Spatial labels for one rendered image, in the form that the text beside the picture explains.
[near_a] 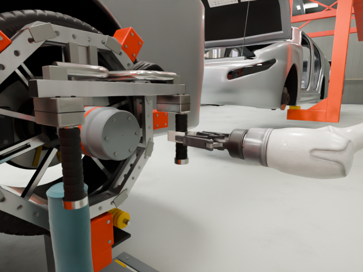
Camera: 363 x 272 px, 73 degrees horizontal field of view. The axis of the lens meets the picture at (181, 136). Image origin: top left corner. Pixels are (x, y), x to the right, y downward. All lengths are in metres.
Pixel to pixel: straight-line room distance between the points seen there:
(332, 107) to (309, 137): 3.49
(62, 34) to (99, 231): 0.57
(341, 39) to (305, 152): 3.59
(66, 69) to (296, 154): 0.47
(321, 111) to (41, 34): 3.74
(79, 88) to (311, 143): 0.46
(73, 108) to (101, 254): 0.55
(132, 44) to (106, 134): 0.37
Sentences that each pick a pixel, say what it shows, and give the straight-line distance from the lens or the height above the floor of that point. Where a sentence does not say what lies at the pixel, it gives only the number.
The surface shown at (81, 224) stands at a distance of 0.65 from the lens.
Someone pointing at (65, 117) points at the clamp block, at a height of 0.92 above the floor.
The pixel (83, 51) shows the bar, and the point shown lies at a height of 1.07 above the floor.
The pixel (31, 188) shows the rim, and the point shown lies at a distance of 0.83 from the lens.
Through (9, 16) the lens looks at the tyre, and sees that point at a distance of 0.78.
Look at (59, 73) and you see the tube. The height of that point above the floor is 0.99.
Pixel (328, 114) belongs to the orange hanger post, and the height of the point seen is 0.63.
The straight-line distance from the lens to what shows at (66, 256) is 0.68.
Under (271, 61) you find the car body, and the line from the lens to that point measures 3.18.
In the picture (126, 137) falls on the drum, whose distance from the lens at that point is 0.65.
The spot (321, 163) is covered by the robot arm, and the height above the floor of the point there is 0.82.
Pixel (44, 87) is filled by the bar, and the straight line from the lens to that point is 0.48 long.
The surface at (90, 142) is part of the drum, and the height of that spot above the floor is 0.84.
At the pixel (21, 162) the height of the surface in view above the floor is 0.73.
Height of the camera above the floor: 0.96
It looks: 10 degrees down
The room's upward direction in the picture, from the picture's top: straight up
